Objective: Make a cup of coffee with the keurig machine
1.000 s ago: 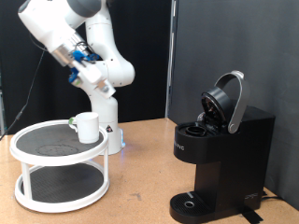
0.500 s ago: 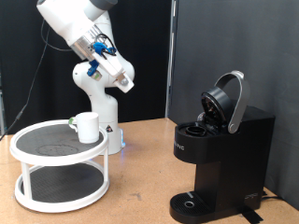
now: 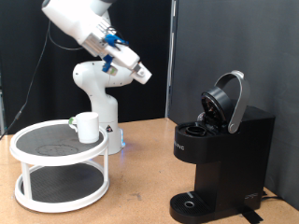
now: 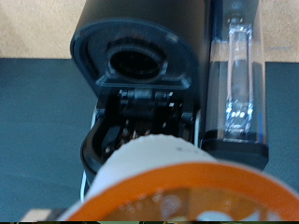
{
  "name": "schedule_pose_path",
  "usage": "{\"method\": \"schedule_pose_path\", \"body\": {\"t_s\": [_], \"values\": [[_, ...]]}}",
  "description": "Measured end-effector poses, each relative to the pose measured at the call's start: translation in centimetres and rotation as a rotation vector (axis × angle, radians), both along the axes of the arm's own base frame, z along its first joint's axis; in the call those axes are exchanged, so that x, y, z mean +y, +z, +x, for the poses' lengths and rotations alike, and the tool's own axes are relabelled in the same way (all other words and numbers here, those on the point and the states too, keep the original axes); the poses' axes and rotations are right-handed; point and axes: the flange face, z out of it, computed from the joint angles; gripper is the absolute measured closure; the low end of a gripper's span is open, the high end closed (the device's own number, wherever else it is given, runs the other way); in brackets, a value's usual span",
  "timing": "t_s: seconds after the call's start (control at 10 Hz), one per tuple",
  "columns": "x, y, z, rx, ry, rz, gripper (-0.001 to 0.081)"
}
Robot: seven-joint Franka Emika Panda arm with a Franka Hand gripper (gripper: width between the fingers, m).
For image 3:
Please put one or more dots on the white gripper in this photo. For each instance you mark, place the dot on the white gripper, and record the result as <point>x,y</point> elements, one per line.
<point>124,59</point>

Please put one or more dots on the white mug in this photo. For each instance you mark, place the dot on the white mug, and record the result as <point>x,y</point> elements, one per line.
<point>88,129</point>

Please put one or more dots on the white two-tier turntable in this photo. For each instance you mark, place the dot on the white two-tier turntable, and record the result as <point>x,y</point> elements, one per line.
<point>59,155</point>

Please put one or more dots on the black Keurig coffee machine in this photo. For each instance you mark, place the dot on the black Keurig coffee machine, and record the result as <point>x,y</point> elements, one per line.
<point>230,161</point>

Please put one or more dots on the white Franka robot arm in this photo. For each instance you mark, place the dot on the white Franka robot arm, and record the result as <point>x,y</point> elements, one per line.
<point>99,81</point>

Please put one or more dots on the grey metal pole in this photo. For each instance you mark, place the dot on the grey metal pole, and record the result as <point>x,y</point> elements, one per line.
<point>169,62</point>

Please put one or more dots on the black tape strip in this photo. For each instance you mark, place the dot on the black tape strip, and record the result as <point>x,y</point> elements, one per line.
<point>251,216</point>

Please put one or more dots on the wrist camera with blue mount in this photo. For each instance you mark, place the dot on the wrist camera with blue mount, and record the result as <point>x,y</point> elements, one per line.
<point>109,67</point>

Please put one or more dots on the grey metal post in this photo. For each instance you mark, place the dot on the grey metal post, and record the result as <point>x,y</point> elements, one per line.
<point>2,109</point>

